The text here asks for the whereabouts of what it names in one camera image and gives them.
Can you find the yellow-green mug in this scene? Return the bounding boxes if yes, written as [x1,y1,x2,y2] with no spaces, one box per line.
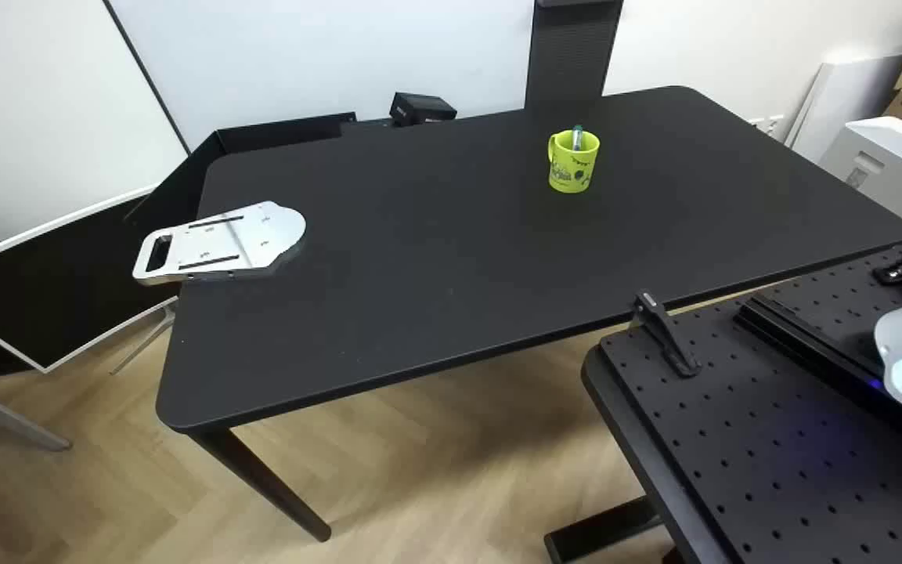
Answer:
[548,129,601,194]

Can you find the small black box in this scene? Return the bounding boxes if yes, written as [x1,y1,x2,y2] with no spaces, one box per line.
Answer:
[389,92,458,128]

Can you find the silver metal mounting plate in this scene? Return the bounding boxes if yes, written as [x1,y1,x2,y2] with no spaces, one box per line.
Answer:
[132,201,308,286]

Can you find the black perforated panel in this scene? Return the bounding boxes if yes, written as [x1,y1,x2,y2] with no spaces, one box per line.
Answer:
[525,0,625,110]

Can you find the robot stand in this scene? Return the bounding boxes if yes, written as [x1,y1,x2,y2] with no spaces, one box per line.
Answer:
[543,235,902,564]

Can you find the curved white-framed monitor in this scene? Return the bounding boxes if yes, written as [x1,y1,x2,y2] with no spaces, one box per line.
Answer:
[0,184,182,375]

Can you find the white board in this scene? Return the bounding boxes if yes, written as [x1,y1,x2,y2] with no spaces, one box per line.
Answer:
[785,53,902,164]

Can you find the grey table leg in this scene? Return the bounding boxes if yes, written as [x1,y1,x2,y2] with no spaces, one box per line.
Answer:
[0,371,73,453]

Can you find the wall socket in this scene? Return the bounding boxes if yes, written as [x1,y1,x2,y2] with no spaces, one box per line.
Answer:
[747,114,787,141]

